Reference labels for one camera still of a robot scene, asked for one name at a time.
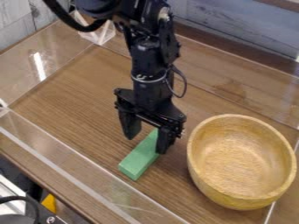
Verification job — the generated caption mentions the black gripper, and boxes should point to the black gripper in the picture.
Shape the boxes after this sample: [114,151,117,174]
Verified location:
[114,77,187,154]

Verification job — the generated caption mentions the green rectangular block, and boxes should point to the green rectangular block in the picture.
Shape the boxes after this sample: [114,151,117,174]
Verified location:
[117,129,159,181]

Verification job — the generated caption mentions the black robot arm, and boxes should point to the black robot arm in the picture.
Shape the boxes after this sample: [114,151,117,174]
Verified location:
[74,0,185,154]

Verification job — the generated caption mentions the light wooden bowl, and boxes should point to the light wooden bowl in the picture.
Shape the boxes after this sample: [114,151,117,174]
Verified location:
[187,114,296,211]

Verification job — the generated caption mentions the black device with yellow part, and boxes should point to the black device with yellow part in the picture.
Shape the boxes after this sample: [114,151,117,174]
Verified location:
[0,157,85,224]

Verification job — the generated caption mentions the clear acrylic enclosure wall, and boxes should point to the clear acrylic enclosure wall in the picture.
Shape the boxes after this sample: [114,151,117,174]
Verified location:
[0,10,299,224]

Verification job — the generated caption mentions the clear acrylic corner bracket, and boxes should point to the clear acrylic corner bracket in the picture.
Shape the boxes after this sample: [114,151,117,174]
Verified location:
[73,10,116,46]

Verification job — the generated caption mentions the black cable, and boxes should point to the black cable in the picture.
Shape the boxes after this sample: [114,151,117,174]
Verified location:
[41,0,109,33]

